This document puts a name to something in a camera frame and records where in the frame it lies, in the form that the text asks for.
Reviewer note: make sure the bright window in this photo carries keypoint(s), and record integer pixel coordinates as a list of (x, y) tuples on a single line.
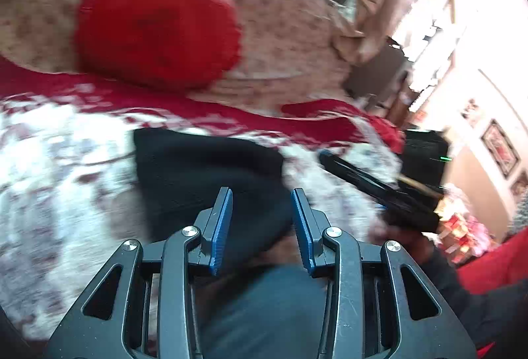
[(437, 33)]

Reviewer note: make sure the person's dark grey trouser leg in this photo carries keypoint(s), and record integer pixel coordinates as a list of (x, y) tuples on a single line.
[(264, 313)]

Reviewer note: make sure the floral beige pillow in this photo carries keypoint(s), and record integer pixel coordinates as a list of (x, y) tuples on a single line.
[(280, 33)]

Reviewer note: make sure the pile of colourful packages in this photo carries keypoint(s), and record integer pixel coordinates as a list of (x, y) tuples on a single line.
[(464, 227)]

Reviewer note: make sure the framed wall picture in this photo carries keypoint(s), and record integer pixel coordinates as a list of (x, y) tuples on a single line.
[(500, 148)]

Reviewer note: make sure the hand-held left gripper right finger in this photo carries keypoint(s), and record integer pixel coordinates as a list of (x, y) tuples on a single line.
[(305, 231)]

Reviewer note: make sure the red cloth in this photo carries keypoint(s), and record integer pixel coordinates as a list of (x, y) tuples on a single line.
[(499, 264)]

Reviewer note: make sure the white maroon floral fleece blanket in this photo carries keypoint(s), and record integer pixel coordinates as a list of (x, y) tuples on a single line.
[(62, 156)]

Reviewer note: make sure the red ruffled cushion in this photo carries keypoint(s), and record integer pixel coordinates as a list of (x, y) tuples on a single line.
[(156, 20)]

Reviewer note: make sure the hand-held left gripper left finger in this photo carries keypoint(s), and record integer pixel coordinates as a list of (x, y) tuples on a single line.
[(220, 231)]

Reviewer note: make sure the black box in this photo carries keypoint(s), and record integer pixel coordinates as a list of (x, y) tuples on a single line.
[(425, 156)]

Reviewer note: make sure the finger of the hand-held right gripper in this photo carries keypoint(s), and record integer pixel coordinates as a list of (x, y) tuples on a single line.
[(354, 175)]

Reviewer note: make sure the black pants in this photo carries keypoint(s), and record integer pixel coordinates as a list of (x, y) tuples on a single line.
[(185, 169)]

